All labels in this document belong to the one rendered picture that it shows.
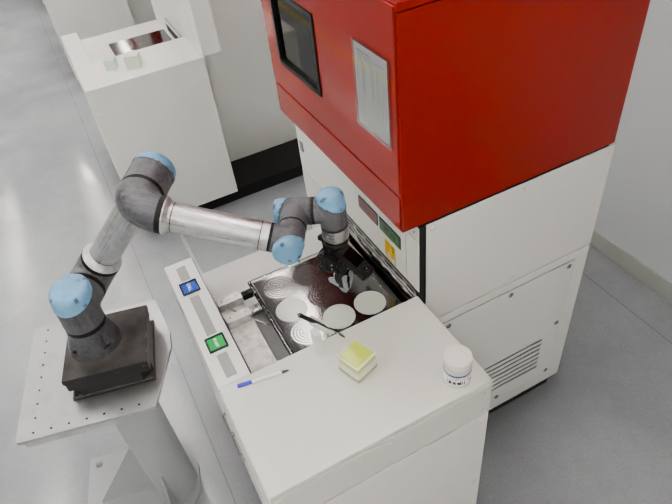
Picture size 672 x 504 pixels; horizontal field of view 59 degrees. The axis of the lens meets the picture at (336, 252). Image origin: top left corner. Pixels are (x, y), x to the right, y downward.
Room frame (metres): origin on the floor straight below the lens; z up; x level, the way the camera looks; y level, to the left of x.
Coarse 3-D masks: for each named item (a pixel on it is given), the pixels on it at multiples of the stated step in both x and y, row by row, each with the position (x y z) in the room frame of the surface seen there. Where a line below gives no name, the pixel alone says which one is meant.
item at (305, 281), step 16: (288, 272) 1.42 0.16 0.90; (304, 272) 1.41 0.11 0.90; (320, 272) 1.40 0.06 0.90; (256, 288) 1.37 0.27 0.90; (272, 288) 1.36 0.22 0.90; (288, 288) 1.35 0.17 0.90; (304, 288) 1.34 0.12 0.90; (320, 288) 1.33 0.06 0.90; (336, 288) 1.32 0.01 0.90; (352, 288) 1.31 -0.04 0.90; (368, 288) 1.30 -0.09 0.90; (272, 304) 1.29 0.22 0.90; (320, 304) 1.26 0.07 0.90; (336, 304) 1.25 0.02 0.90; (352, 304) 1.24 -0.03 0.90; (304, 320) 1.20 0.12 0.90; (288, 336) 1.15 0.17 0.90; (304, 336) 1.14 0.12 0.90
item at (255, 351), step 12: (228, 312) 1.30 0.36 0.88; (252, 324) 1.23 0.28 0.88; (240, 336) 1.19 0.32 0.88; (252, 336) 1.18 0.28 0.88; (240, 348) 1.14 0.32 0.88; (252, 348) 1.14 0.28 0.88; (264, 348) 1.13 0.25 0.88; (252, 360) 1.09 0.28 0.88; (264, 360) 1.09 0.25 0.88; (276, 360) 1.08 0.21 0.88; (252, 372) 1.05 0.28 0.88
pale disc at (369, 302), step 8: (360, 296) 1.27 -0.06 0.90; (368, 296) 1.27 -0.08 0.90; (376, 296) 1.26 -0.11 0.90; (360, 304) 1.24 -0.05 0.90; (368, 304) 1.23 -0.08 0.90; (376, 304) 1.23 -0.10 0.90; (384, 304) 1.23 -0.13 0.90; (360, 312) 1.21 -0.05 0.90; (368, 312) 1.20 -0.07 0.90; (376, 312) 1.20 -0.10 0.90
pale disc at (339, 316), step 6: (336, 306) 1.24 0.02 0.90; (342, 306) 1.24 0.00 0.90; (348, 306) 1.24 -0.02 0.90; (324, 312) 1.23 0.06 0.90; (330, 312) 1.22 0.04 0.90; (336, 312) 1.22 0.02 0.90; (342, 312) 1.22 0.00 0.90; (348, 312) 1.21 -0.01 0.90; (354, 312) 1.21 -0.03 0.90; (324, 318) 1.20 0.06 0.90; (330, 318) 1.20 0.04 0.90; (336, 318) 1.19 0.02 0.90; (342, 318) 1.19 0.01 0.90; (348, 318) 1.19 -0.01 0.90; (354, 318) 1.19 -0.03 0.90; (330, 324) 1.17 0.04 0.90; (336, 324) 1.17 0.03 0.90; (342, 324) 1.17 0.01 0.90; (348, 324) 1.16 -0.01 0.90
